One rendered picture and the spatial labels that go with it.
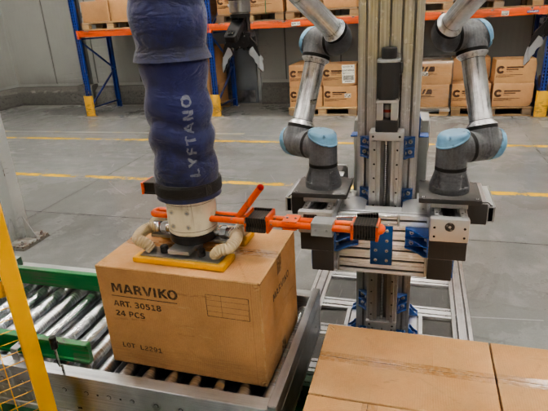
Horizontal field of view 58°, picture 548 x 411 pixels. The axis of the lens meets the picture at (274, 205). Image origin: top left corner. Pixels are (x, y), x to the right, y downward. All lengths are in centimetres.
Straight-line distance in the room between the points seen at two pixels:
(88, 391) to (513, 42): 909
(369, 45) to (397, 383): 126
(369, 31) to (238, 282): 110
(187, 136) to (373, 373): 101
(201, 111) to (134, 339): 85
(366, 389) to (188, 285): 68
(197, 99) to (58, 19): 1098
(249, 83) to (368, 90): 838
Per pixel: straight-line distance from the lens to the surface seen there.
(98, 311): 233
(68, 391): 198
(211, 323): 167
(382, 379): 180
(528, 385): 189
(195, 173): 157
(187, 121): 154
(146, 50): 153
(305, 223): 156
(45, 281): 262
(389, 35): 205
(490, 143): 201
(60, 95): 1258
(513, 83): 871
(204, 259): 164
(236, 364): 173
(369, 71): 207
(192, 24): 151
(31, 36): 1297
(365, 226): 151
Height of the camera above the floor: 172
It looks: 21 degrees down
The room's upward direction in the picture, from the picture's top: 3 degrees counter-clockwise
